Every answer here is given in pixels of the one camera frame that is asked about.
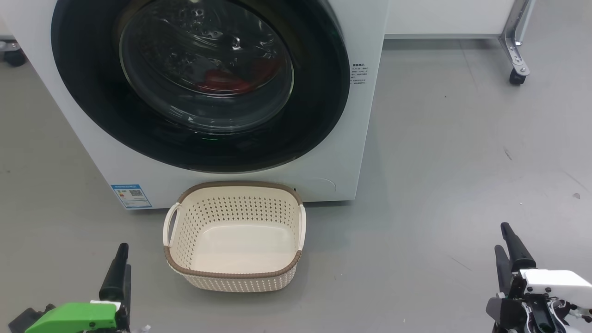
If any white cabinet panel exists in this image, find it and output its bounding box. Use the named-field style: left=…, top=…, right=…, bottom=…
left=384, top=0, right=517, bottom=39

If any printed text label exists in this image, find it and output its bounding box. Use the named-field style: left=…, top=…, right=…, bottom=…
left=351, top=63, right=369, bottom=86

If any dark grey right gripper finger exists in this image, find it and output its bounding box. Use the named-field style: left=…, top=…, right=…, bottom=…
left=494, top=245, right=513, bottom=297
left=501, top=222, right=537, bottom=273

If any white front-load washing machine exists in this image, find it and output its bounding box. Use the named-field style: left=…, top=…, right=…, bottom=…
left=0, top=0, right=390, bottom=210

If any cream basket brown rim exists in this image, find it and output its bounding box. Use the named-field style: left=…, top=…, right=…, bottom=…
left=163, top=181, right=307, bottom=293

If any blue energy label sticker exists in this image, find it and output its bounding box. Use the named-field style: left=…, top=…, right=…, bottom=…
left=111, top=184, right=153, bottom=210

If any metal cart leg with caster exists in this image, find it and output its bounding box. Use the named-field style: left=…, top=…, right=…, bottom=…
left=498, top=0, right=537, bottom=86

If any red shorts white lettering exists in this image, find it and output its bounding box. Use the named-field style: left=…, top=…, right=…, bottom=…
left=196, top=60, right=279, bottom=96

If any black caster wheel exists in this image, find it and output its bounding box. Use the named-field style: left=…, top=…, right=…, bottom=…
left=0, top=40, right=27, bottom=68

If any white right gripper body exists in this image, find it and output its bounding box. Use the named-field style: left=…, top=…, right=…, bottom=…
left=486, top=269, right=592, bottom=333

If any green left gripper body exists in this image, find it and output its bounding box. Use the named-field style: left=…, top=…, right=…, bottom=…
left=25, top=301, right=119, bottom=333

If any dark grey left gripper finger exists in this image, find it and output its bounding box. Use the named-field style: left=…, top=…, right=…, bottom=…
left=121, top=264, right=133, bottom=332
left=99, top=243, right=130, bottom=302

